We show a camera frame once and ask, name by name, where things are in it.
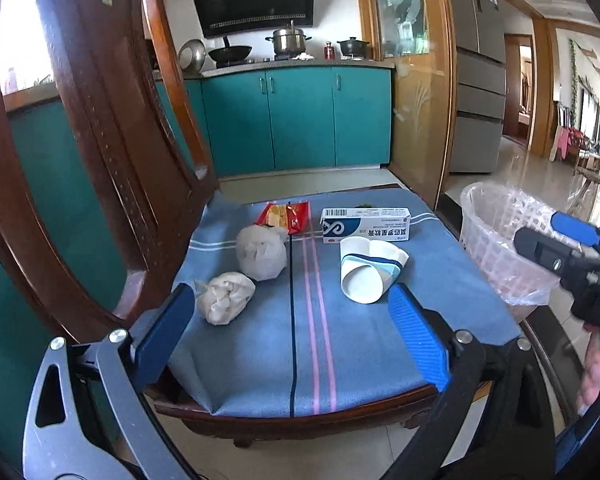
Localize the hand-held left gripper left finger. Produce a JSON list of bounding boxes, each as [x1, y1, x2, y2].
[[22, 284, 201, 480]]

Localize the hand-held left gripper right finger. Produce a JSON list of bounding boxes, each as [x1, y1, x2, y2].
[[380, 282, 556, 480]]

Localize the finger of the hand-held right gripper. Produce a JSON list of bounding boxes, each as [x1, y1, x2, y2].
[[514, 227, 581, 276], [550, 211, 600, 257]]

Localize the clear plastic bin liner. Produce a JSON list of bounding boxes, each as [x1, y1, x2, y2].
[[459, 181, 576, 308]]

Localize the white plastic mesh bin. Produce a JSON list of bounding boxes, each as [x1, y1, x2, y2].
[[459, 181, 576, 322]]

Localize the white tissue ball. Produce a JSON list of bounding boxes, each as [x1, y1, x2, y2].
[[236, 225, 288, 282], [195, 271, 257, 326]]

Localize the white and blue paper cup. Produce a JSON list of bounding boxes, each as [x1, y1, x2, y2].
[[340, 236, 411, 305]]

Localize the white and blue ointment box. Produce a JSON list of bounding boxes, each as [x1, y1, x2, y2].
[[321, 206, 412, 244]]

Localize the red snack wrapper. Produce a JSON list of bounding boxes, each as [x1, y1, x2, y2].
[[255, 200, 311, 236]]

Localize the person's right hand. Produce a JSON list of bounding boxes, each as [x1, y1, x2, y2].
[[577, 324, 600, 411]]

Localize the wooden bench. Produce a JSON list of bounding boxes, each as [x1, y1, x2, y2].
[[565, 162, 600, 216]]

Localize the pink hanging cloth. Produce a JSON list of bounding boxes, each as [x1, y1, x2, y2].
[[550, 125, 571, 162]]

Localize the blue striped seat cushion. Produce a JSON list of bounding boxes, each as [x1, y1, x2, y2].
[[130, 185, 523, 418]]

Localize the green vine garland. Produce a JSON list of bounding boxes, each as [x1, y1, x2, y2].
[[567, 37, 581, 131]]

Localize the grey refrigerator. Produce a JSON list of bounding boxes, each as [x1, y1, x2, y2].
[[442, 0, 507, 175]]

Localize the wooden framed glass door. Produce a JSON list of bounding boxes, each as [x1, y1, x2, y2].
[[355, 0, 456, 211]]

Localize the carved wooden chair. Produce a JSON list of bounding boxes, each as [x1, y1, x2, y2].
[[0, 0, 526, 448]]

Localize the teal kitchen cabinets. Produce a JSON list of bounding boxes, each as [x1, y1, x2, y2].
[[0, 66, 396, 341]]

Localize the black clay pot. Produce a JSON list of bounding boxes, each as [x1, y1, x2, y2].
[[336, 36, 371, 58]]

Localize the steel bowl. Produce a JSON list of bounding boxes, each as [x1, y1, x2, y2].
[[177, 39, 208, 72]]

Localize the black wok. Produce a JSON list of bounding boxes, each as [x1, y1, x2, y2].
[[208, 35, 253, 67]]

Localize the steel stock pot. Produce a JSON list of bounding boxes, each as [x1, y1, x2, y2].
[[265, 20, 313, 57]]

